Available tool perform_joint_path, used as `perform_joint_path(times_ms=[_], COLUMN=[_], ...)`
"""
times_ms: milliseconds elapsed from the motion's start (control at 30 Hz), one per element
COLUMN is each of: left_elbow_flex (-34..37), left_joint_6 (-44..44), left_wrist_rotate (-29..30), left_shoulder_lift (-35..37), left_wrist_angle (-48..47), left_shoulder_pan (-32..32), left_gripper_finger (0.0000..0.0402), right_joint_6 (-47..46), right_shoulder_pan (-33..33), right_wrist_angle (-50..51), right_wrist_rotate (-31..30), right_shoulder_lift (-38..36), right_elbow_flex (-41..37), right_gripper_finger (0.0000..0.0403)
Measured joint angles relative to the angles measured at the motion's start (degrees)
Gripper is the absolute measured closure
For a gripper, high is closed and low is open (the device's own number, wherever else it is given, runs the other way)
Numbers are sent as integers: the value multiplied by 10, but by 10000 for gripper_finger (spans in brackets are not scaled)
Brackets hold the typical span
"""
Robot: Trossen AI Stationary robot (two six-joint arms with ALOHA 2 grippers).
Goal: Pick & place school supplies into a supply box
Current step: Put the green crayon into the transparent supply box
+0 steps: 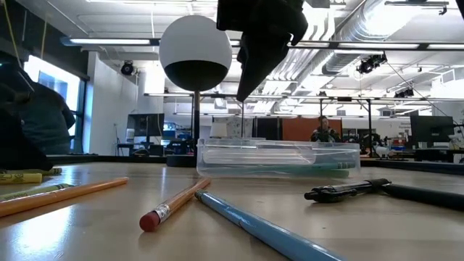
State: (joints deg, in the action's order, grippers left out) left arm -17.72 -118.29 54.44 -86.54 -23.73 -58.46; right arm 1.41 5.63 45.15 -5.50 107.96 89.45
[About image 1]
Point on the white globe lamp black stand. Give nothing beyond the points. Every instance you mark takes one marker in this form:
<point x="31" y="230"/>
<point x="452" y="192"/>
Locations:
<point x="195" y="43"/>

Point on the clear plastic supply box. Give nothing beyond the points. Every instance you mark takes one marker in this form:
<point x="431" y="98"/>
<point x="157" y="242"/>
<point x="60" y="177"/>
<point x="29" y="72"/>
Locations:
<point x="224" y="156"/>

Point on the black ceiling spotlight cluster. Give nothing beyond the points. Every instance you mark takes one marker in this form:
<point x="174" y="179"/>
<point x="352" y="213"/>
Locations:
<point x="369" y="64"/>

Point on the black equipment top right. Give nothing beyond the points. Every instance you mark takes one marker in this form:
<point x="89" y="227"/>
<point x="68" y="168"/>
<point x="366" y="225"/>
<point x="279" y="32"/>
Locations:
<point x="108" y="158"/>

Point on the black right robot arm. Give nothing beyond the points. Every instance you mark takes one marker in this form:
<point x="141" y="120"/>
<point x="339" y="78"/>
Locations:
<point x="462" y="7"/>

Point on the person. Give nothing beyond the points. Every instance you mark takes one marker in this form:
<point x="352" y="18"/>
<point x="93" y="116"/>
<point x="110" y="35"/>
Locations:
<point x="54" y="123"/>
<point x="324" y="134"/>

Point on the yellow highlighter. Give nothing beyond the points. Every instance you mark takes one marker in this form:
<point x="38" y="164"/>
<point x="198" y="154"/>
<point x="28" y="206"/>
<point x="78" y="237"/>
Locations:
<point x="18" y="178"/>

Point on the small black ceiling fixture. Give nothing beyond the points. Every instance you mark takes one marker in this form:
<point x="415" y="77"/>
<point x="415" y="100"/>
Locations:
<point x="404" y="93"/>

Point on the small white rounded device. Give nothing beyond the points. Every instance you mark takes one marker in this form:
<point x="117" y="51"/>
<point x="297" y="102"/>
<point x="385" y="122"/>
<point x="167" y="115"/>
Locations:
<point x="382" y="150"/>

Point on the black round wall device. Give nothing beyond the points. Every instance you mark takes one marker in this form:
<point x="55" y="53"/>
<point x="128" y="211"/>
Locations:
<point x="127" y="68"/>

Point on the blue pencil green ferrule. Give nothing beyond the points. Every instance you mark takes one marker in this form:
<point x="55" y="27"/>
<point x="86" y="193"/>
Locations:
<point x="253" y="226"/>

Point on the silver ventilation duct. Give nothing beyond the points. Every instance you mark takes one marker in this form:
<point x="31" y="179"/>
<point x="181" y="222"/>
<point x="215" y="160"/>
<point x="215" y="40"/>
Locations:
<point x="362" y="29"/>

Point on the orange partition wall panel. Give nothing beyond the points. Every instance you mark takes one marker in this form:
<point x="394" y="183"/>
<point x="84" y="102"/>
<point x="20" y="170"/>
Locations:
<point x="295" y="128"/>

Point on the black overhead pipe frame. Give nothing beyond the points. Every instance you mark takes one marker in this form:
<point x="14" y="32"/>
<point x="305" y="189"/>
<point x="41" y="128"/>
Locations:
<point x="320" y="108"/>

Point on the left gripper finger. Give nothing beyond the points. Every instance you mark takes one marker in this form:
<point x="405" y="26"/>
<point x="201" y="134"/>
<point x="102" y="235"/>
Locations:
<point x="14" y="148"/>

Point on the black pen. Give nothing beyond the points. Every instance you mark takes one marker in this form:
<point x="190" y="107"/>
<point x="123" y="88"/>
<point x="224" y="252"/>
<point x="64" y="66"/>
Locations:
<point x="344" y="192"/>

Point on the black standing desk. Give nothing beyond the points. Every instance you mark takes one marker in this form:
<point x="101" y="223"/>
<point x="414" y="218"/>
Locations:
<point x="125" y="145"/>

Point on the white canister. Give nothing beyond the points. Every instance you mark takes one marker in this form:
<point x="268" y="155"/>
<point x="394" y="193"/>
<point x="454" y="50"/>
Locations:
<point x="130" y="135"/>

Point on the black monitor on standing desk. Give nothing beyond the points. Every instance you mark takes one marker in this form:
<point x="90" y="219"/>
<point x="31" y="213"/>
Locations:
<point x="145" y="125"/>

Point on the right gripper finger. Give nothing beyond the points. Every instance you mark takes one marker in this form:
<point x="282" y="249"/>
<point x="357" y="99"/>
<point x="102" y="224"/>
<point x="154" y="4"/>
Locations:
<point x="261" y="61"/>

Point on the green crayon yellow-green label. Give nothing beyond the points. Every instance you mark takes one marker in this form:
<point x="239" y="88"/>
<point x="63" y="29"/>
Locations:
<point x="36" y="191"/>

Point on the large black monitor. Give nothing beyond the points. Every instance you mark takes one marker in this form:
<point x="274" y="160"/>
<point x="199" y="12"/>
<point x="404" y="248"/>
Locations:
<point x="431" y="128"/>

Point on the white printed board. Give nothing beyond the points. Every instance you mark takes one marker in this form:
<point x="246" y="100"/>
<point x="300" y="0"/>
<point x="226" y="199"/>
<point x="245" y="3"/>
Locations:
<point x="235" y="127"/>

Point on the long ceiling light strip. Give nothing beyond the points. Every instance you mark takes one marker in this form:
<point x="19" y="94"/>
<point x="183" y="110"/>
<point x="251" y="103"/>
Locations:
<point x="108" y="41"/>
<point x="380" y="45"/>

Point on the orange pencil red eraser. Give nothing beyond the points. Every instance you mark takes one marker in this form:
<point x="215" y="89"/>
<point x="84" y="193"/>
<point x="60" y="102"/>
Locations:
<point x="174" y="204"/>
<point x="54" y="197"/>

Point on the large glass window wall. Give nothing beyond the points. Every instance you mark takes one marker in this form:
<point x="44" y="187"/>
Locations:
<point x="54" y="72"/>

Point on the low black desk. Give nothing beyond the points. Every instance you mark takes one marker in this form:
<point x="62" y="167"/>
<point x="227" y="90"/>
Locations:
<point x="435" y="155"/>

